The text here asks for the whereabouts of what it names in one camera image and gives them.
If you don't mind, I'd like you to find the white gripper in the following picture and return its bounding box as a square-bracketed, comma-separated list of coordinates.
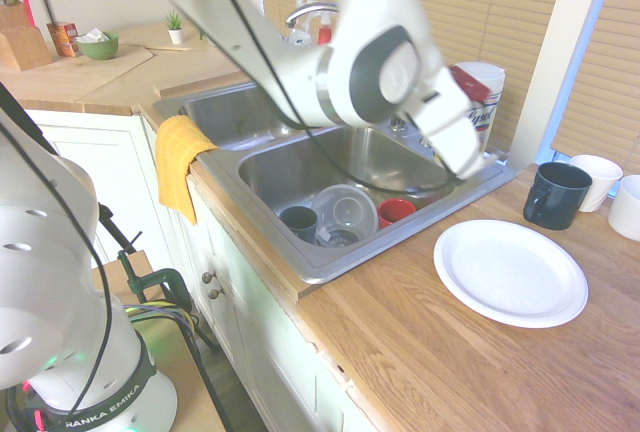
[403, 67, 490, 181]

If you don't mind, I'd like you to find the stainless steel double sink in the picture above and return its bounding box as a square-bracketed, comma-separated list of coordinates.
[152, 80, 517, 286]

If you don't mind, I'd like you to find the metal sink drain strainer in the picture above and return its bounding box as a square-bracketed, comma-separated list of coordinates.
[325, 229, 361, 249]

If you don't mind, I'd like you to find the Lysol wipes canister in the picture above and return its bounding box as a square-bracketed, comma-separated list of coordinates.
[449, 61, 507, 154]

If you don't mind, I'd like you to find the red ceramic mug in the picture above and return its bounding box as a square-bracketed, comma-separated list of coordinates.
[377, 197, 418, 231]

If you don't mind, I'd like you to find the wide wooden window blind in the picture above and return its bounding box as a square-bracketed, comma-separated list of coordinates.
[256, 0, 572, 154]

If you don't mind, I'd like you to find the dark green mug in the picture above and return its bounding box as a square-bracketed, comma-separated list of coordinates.
[522, 161, 594, 232]

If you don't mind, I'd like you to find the clear plastic round container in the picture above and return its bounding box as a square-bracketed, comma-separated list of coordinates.
[309, 183, 379, 248]

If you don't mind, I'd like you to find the red spray bottle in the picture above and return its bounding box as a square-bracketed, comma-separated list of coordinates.
[316, 11, 335, 46]

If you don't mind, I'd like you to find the white paper plate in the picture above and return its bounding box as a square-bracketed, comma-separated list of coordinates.
[432, 218, 590, 329]

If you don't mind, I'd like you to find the narrow wooden window blind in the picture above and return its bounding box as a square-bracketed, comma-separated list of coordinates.
[549, 0, 640, 174]

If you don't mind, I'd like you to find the white ribbed cup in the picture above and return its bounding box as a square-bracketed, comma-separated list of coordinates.
[607, 174, 640, 243]
[569, 153, 624, 214]

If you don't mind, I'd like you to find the white spray bottle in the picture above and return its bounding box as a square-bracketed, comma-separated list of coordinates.
[290, 0, 317, 47]

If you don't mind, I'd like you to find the grey plastic cup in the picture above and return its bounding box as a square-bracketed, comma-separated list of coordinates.
[278, 205, 320, 244]

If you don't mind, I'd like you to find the chrome kitchen faucet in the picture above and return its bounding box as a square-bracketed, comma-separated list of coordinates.
[284, 0, 342, 29]

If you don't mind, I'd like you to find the yellow dish cloth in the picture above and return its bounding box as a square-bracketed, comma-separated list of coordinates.
[154, 114, 220, 226]

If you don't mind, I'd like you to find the small potted plant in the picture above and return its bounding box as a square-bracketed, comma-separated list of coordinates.
[164, 8, 186, 45]

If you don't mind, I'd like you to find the white kitchen cabinet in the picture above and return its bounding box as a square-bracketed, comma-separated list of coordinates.
[22, 109, 384, 432]

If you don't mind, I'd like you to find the green metal clamp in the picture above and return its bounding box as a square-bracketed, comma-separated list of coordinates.
[116, 248, 195, 314]

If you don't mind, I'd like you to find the green bowl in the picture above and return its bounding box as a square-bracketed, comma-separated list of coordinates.
[75, 31, 121, 61]

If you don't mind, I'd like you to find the crumpled white paper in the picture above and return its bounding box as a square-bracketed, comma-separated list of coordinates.
[74, 28, 111, 45]

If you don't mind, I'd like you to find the wooden cutting board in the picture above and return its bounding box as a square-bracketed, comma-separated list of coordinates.
[0, 43, 157, 104]

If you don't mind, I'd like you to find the orange cardboard box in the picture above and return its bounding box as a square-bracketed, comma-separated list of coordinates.
[45, 20, 82, 59]

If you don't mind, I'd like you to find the wooden knife block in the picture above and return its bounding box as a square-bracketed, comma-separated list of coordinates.
[0, 0, 54, 73]

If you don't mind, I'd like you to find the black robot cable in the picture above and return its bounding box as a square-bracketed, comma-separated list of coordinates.
[197, 0, 461, 191]

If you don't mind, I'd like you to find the bundle of coloured cables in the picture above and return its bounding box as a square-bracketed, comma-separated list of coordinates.
[123, 300, 202, 339]

